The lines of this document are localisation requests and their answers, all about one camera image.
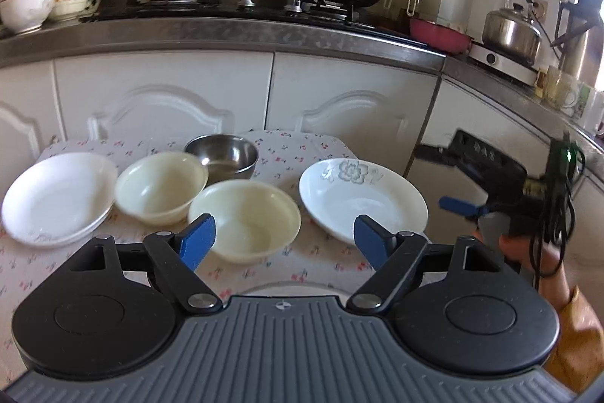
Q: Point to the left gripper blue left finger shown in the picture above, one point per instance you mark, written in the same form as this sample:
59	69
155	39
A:
174	260

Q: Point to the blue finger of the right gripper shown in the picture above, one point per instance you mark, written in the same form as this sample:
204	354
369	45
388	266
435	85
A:
463	208

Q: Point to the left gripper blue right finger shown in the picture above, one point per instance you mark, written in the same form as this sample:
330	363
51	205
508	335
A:
395	259

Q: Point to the cream plastic bowl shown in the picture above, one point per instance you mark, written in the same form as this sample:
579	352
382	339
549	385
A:
158	190
254	220

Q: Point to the white plate with flower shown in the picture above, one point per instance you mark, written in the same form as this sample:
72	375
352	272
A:
336	191

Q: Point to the stainless steel bowl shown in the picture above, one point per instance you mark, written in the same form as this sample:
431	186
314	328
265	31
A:
225	156

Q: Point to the plain white plate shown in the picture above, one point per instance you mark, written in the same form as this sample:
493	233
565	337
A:
60	200

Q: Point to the person's right hand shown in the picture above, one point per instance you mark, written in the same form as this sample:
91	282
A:
543	262

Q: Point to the glass mug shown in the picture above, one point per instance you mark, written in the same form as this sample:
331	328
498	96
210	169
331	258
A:
560	90

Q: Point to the white induction cooker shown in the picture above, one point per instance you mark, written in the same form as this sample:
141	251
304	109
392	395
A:
503	65

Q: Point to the red pot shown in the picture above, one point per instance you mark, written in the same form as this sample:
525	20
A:
439	37

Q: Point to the steel kettle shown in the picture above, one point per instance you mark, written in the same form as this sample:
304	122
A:
511	31

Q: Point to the thermos flask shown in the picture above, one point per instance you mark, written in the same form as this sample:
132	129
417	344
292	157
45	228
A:
579	36

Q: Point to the black gas stove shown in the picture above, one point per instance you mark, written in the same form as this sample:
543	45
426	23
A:
319	13

